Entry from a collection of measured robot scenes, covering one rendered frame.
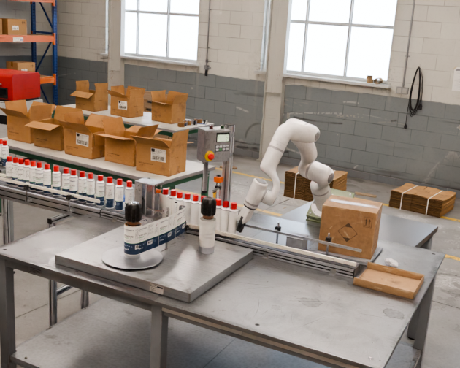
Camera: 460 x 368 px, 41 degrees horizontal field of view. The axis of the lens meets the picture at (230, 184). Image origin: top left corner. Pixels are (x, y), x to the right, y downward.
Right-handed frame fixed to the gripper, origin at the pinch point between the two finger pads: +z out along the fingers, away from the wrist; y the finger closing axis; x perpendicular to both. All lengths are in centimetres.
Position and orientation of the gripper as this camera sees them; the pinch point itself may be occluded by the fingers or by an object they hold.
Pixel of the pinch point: (239, 228)
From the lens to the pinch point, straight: 354.2
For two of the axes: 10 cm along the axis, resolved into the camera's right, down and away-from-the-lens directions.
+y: -4.6, 2.0, -8.6
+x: 8.1, 4.9, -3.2
